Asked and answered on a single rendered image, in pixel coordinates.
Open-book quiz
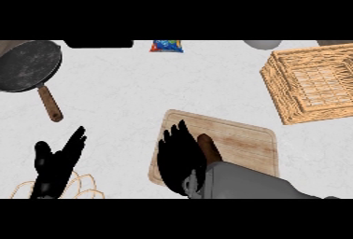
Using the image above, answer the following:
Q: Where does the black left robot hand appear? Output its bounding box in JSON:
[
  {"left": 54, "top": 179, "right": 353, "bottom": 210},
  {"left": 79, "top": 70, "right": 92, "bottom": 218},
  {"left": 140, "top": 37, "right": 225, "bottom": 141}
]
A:
[{"left": 29, "top": 125, "right": 88, "bottom": 200}]

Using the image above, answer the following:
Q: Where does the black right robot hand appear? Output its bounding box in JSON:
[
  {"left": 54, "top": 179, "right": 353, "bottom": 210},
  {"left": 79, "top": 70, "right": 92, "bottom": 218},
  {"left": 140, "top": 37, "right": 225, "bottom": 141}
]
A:
[{"left": 155, "top": 119, "right": 208, "bottom": 198}]

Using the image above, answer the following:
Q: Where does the brown sweet potato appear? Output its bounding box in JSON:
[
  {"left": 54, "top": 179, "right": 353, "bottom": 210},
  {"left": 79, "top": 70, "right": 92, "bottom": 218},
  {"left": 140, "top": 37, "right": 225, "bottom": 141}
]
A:
[{"left": 196, "top": 134, "right": 222, "bottom": 166}]

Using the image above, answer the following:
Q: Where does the wooden cutting board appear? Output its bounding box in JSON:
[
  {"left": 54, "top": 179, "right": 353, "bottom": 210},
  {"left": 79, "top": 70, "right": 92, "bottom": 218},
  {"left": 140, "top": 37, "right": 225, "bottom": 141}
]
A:
[{"left": 147, "top": 108, "right": 280, "bottom": 188}]

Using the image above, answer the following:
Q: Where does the wicker basket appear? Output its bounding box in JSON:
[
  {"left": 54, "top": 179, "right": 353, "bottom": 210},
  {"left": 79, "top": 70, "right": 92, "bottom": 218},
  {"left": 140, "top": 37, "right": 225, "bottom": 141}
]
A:
[{"left": 259, "top": 43, "right": 353, "bottom": 126}]

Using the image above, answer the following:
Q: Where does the blue snack bag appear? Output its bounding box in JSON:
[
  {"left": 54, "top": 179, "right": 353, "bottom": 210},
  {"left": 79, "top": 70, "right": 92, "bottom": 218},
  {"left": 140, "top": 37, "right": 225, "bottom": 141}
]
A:
[{"left": 149, "top": 40, "right": 184, "bottom": 53}]

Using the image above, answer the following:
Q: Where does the black flat appliance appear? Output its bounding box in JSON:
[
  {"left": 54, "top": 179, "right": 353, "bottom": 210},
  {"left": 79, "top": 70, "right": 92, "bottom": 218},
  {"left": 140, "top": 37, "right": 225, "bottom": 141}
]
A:
[{"left": 63, "top": 40, "right": 134, "bottom": 49}]

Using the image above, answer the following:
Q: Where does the grey round bowl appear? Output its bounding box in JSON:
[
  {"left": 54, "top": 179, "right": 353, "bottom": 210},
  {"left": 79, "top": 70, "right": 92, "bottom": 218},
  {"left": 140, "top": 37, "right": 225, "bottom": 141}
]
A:
[{"left": 242, "top": 40, "right": 283, "bottom": 51}]

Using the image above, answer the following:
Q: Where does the tan wire rack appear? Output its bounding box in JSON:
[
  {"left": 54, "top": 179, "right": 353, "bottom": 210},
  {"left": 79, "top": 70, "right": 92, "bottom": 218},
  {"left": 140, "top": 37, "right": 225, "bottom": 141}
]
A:
[{"left": 10, "top": 170, "right": 106, "bottom": 200}]

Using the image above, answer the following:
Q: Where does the black frying pan wooden handle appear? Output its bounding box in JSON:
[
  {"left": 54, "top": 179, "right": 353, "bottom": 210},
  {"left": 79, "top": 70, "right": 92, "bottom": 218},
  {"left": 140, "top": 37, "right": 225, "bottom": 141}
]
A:
[{"left": 0, "top": 40, "right": 64, "bottom": 123}]

